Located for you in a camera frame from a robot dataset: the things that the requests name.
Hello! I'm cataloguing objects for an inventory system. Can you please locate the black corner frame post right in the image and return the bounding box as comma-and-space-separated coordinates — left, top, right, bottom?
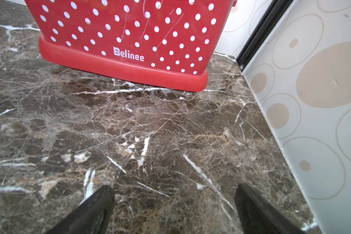
236, 0, 293, 71

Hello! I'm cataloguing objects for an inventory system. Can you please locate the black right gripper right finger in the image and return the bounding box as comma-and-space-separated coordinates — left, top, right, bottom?
234, 183, 304, 234

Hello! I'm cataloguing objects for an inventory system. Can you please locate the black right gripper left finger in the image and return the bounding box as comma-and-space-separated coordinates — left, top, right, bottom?
47, 185, 115, 234

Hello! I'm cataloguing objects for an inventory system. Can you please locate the red polka dot toaster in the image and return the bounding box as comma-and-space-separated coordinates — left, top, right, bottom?
26, 0, 236, 92

